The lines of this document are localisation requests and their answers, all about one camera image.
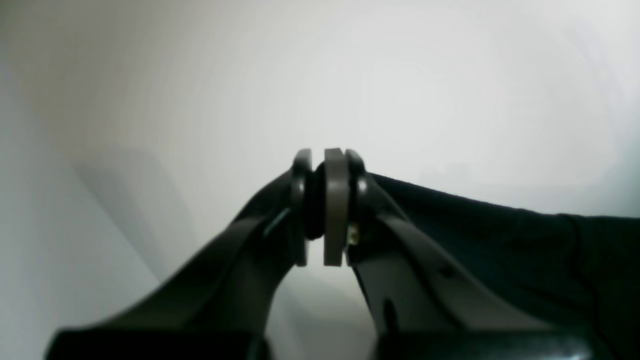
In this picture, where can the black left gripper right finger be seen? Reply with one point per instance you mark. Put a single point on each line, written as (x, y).
(424, 303)

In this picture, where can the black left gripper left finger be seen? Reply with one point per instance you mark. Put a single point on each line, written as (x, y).
(217, 305)

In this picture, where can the black t-shirt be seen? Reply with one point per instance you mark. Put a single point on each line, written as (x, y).
(573, 271)

